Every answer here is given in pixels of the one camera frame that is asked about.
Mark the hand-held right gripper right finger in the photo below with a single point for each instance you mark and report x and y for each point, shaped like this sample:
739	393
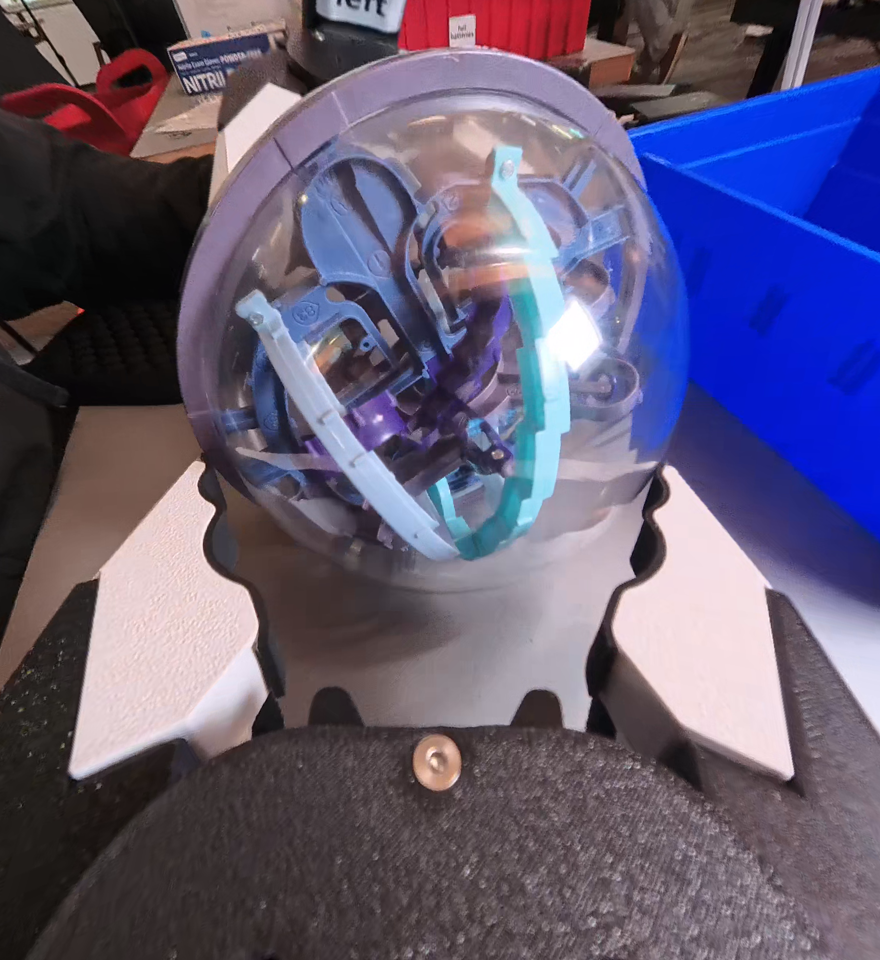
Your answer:
703	645

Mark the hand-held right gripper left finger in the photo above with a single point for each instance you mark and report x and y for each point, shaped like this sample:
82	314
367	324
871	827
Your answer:
162	645

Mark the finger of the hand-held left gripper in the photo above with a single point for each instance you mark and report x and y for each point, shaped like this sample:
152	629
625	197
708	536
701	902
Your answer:
248	135

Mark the clear plastic maze ball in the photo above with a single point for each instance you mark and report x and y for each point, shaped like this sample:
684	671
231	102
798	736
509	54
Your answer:
432	315

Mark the blue white glove box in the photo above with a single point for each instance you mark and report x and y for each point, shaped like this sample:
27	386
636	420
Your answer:
227	63

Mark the red plastic bin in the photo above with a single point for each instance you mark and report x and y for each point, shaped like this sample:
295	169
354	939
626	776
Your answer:
493	23

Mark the black mesh cushion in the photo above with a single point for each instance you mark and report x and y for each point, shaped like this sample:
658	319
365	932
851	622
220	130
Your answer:
117	360

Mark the blue plastic bin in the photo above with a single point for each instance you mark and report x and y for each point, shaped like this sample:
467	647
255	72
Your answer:
800	285

